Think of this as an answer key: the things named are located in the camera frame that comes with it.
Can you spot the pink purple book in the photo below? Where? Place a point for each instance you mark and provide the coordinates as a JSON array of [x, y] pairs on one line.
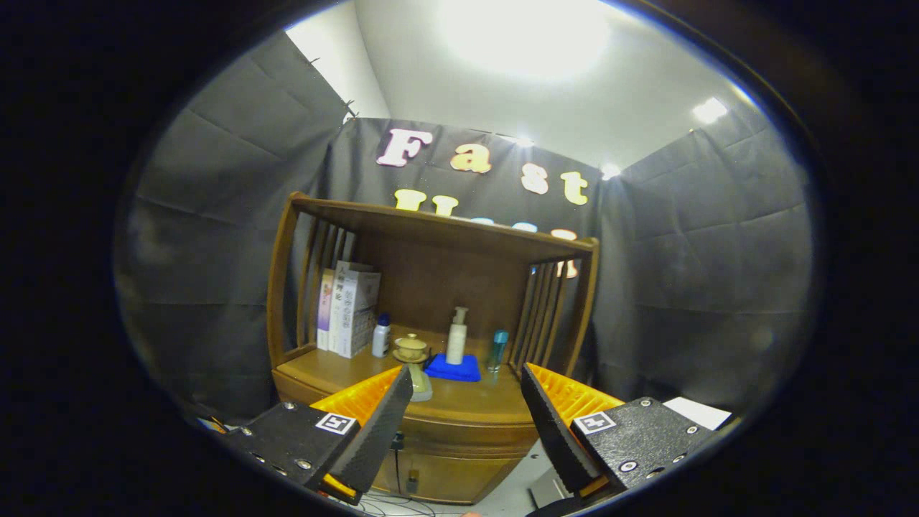
[[325, 309]]

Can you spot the green soap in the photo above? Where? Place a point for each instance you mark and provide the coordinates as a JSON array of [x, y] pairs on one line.
[[421, 384]]

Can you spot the wooden countertop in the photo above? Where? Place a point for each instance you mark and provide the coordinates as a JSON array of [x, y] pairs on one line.
[[474, 398]]

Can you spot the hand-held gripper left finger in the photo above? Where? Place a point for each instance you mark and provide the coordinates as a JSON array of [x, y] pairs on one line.
[[380, 424]]

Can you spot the white patterned book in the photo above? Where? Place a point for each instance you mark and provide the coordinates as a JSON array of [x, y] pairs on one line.
[[361, 312]]

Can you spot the white book black lettering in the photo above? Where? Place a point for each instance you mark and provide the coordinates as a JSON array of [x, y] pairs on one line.
[[336, 301]]

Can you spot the large round ceiling lamp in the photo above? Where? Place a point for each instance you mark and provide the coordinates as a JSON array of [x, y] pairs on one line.
[[524, 32]]

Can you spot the teal clear bottle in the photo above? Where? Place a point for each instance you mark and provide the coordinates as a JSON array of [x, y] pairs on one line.
[[497, 352]]

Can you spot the white bottle blue cap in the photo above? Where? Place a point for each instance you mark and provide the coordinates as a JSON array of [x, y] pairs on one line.
[[380, 339]]

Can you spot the white side cabinet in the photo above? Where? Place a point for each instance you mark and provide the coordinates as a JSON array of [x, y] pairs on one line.
[[696, 413]]

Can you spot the white pump bottle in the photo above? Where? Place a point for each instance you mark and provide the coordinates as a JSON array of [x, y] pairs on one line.
[[456, 341]]

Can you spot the wooden drawer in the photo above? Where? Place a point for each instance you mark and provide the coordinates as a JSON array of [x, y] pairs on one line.
[[467, 434]]

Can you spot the yellow lidded teacup with saucer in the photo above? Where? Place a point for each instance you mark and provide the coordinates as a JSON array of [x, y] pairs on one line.
[[411, 348]]

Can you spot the blue folded cloth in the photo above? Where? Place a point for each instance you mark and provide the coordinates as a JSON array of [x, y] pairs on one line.
[[454, 371]]

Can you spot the orange black tool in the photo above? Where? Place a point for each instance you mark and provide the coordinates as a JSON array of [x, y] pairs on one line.
[[214, 425]]

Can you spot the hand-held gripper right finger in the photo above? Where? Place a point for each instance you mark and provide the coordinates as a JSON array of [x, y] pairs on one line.
[[553, 424]]

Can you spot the wooden cabinet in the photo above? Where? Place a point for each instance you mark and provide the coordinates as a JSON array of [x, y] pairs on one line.
[[445, 280]]

